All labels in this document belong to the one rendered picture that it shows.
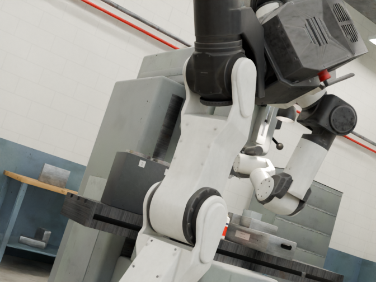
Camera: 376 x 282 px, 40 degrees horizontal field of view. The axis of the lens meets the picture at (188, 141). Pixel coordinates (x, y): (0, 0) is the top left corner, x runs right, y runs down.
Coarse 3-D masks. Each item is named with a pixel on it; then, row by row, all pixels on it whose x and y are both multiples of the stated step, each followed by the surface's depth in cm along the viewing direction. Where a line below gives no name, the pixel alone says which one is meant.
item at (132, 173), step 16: (128, 160) 171; (144, 160) 173; (160, 160) 179; (112, 176) 176; (128, 176) 171; (144, 176) 173; (160, 176) 176; (112, 192) 170; (128, 192) 171; (144, 192) 173; (128, 208) 171
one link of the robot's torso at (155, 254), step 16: (144, 208) 127; (208, 208) 117; (224, 208) 121; (144, 224) 128; (208, 224) 117; (224, 224) 122; (144, 240) 125; (160, 240) 123; (208, 240) 118; (144, 256) 121; (160, 256) 119; (176, 256) 117; (192, 256) 116; (208, 256) 119; (128, 272) 119; (144, 272) 117; (160, 272) 115; (176, 272) 117; (192, 272) 118
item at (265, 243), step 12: (228, 216) 209; (240, 216) 209; (228, 228) 207; (240, 228) 201; (228, 240) 205; (240, 240) 199; (252, 240) 194; (264, 240) 189; (276, 240) 189; (288, 240) 195; (264, 252) 187; (276, 252) 190; (288, 252) 193
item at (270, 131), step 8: (216, 112) 205; (224, 112) 200; (256, 112) 196; (272, 112) 201; (272, 120) 201; (272, 128) 201; (248, 136) 195; (272, 136) 202; (248, 144) 195; (256, 144) 197; (264, 144) 199; (264, 152) 200
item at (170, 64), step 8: (184, 48) 244; (192, 48) 236; (152, 56) 269; (160, 56) 262; (168, 56) 254; (176, 56) 247; (184, 56) 241; (144, 64) 274; (152, 64) 266; (160, 64) 258; (168, 64) 251; (176, 64) 244; (144, 72) 270; (152, 72) 262; (160, 72) 255; (168, 72) 247; (176, 72) 241; (176, 80) 239
